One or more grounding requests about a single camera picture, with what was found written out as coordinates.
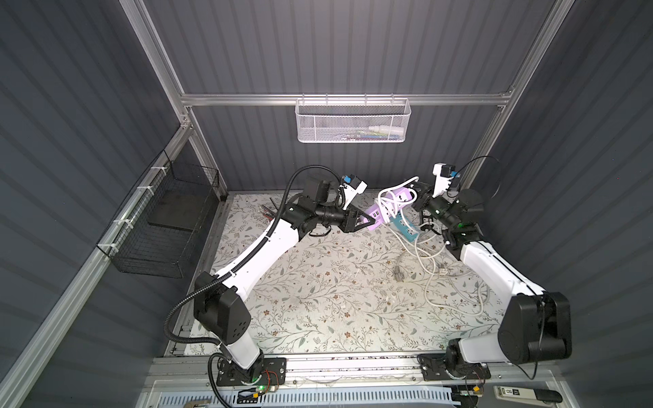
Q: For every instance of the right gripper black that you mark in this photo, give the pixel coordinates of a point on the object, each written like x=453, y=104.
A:
x=423, y=196

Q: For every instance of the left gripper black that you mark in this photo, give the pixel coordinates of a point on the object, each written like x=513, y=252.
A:
x=347, y=218

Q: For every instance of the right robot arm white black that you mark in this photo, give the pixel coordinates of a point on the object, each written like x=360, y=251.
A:
x=536, y=324

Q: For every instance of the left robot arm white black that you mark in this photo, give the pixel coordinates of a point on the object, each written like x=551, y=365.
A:
x=222, y=310

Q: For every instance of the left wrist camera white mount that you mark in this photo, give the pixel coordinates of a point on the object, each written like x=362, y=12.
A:
x=351, y=186

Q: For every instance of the white wire mesh basket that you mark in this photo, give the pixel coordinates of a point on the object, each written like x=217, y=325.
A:
x=348, y=120

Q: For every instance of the black wire basket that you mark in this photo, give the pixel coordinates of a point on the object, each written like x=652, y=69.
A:
x=163, y=232

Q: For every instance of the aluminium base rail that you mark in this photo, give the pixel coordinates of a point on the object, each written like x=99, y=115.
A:
x=340, y=369

